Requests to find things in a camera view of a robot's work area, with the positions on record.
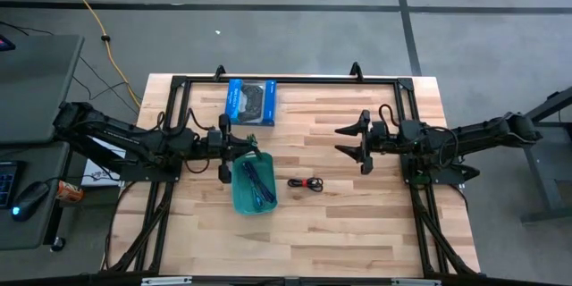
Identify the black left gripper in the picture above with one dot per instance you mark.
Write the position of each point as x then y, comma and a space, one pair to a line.
210, 149

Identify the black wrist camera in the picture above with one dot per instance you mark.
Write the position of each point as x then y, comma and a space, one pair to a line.
214, 137
379, 130

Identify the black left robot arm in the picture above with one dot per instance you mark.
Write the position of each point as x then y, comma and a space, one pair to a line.
125, 134

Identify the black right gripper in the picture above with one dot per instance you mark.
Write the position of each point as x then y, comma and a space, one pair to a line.
386, 136

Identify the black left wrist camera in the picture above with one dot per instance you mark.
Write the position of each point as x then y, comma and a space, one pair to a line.
214, 137

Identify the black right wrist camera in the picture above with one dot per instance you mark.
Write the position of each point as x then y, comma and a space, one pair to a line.
379, 130

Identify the black computer mouse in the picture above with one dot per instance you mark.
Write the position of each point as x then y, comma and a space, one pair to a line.
29, 199

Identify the orange drink can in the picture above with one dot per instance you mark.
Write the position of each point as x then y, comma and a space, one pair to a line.
69, 191

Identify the device with red screen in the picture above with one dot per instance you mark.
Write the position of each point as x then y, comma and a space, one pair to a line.
5, 44

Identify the grey desk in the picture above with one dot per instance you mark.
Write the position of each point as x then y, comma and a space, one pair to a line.
31, 85

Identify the black metal side stand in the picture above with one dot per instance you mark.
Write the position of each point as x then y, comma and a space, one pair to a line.
536, 120

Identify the silver aluminium bracket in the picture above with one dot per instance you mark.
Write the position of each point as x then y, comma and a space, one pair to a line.
415, 282
167, 281

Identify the black caster wheel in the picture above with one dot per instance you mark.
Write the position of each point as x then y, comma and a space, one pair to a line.
58, 244

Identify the black keyboard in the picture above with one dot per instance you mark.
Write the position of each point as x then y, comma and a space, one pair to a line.
6, 183

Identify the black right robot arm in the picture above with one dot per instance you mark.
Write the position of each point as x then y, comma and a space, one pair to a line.
482, 133

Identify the white paper sheet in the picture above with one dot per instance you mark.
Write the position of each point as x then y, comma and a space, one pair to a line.
96, 174

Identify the blue PlayStation controller box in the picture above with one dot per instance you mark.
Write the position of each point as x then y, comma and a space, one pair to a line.
234, 98

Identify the green plastic basket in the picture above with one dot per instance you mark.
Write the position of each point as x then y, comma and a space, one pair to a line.
243, 196

